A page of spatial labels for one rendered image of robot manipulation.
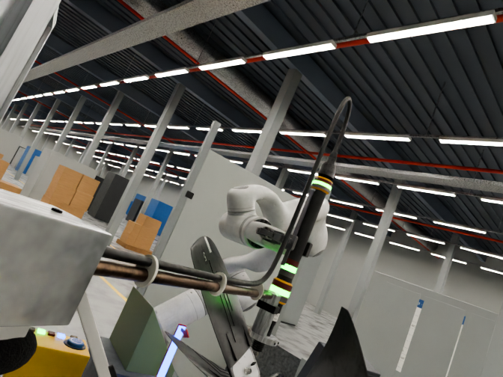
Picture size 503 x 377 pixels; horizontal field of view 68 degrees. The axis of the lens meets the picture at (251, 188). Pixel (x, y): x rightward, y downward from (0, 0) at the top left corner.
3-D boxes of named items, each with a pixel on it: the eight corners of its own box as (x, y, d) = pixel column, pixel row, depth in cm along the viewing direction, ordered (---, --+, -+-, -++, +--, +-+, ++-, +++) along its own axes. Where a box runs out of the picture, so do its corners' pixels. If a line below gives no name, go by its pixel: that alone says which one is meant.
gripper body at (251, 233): (267, 253, 98) (293, 263, 88) (236, 239, 93) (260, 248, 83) (278, 227, 99) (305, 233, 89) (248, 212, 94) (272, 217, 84)
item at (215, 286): (63, 274, 28) (71, 256, 29) (51, 266, 29) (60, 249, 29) (273, 301, 76) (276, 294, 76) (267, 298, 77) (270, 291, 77)
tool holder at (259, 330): (267, 348, 72) (286, 299, 74) (236, 331, 75) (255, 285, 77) (280, 345, 80) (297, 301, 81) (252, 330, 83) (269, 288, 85)
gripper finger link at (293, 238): (275, 244, 85) (293, 250, 79) (265, 240, 83) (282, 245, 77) (281, 232, 85) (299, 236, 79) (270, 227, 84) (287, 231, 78)
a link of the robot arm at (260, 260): (223, 303, 154) (204, 269, 160) (239, 297, 164) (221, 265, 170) (311, 232, 134) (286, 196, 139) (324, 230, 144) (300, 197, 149)
